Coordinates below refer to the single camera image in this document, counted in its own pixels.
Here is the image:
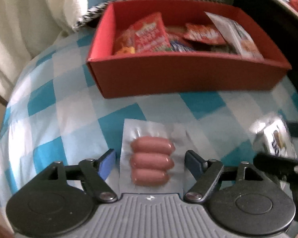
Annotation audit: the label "white green snack packet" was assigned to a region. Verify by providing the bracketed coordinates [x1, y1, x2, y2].
[249, 113, 297, 158]

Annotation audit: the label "vacuum packed sausages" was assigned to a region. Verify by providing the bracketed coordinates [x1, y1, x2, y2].
[118, 118, 190, 195]

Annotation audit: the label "white spicy strip bag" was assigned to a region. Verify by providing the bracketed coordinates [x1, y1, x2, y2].
[206, 12, 264, 60]

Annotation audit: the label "yellow orange snack packet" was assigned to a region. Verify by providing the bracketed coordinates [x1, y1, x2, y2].
[113, 26, 135, 55]

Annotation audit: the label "red gummy candy bag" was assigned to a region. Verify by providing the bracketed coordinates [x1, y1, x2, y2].
[184, 23, 226, 45]

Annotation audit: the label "red crown snack packet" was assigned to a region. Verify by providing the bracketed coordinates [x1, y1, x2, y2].
[130, 12, 171, 53]

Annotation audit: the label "blue white checkered tablecloth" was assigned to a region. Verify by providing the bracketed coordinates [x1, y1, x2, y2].
[0, 31, 298, 208]

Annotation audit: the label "dark side table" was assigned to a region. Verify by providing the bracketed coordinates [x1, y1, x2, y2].
[234, 0, 298, 78]

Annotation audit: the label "blue white snack packet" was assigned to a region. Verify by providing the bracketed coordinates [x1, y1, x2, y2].
[169, 40, 195, 52]

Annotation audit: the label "red cardboard box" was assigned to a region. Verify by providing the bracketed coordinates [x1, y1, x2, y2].
[86, 0, 291, 98]

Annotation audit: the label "white fluffy blanket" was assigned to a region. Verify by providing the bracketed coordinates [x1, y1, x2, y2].
[0, 0, 88, 99]

